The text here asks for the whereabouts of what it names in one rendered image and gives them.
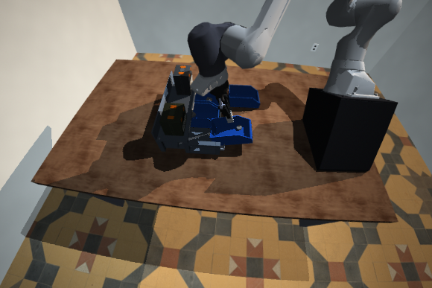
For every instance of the grey metal shelf rack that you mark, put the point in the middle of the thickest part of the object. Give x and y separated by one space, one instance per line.
195 139

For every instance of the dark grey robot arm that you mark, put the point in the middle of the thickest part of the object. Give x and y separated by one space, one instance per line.
210 44

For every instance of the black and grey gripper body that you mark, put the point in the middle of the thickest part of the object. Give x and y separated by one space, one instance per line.
220 91

